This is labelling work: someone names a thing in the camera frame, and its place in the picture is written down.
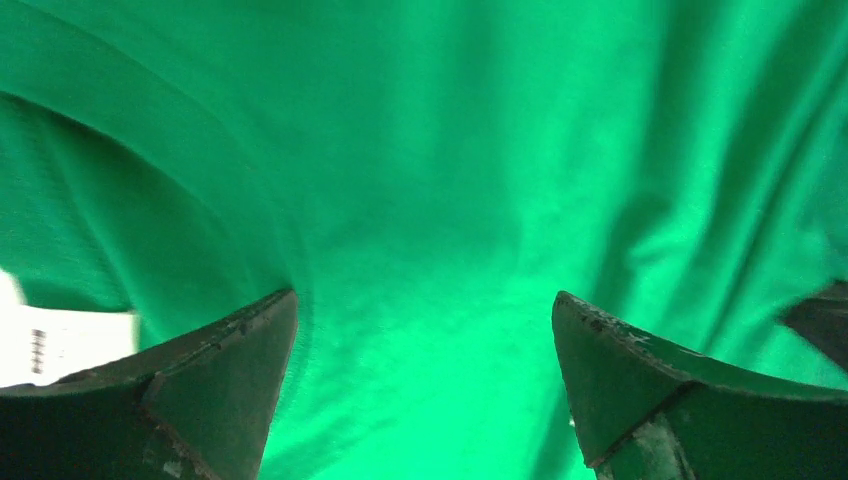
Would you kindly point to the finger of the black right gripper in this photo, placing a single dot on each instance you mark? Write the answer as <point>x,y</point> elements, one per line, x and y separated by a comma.
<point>822,321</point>

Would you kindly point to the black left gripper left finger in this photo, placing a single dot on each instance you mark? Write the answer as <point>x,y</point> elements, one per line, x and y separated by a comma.
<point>198,406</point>

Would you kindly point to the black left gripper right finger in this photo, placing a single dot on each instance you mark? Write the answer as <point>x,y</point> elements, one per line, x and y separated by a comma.
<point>644,407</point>

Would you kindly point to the green t shirt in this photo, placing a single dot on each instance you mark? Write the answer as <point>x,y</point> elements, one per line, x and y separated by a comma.
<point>427,176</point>

